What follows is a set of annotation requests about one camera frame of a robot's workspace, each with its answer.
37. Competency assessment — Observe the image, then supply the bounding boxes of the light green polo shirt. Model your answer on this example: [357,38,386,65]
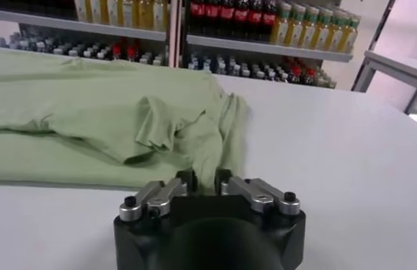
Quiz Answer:
[0,47,251,195]

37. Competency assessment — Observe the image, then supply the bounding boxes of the white metal-frame side table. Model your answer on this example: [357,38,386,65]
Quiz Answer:
[350,50,417,128]

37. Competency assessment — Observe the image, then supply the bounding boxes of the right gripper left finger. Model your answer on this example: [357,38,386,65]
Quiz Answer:
[119,169,198,222]

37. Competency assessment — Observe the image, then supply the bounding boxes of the yellow drink bottle green cap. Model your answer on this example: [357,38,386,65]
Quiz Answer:
[270,1,292,45]
[104,0,120,26]
[136,0,153,29]
[338,15,360,55]
[298,6,320,50]
[284,4,306,48]
[325,11,347,53]
[119,0,136,28]
[74,0,88,22]
[152,0,169,32]
[312,9,333,51]
[87,0,105,24]

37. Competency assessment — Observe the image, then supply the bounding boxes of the black slanted frame pole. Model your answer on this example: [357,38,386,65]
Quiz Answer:
[367,0,394,52]

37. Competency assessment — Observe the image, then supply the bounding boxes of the beverage display shelf unit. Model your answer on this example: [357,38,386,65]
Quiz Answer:
[177,0,361,90]
[0,0,180,69]

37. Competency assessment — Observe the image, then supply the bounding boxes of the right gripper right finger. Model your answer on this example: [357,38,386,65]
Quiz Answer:
[214,168,301,216]

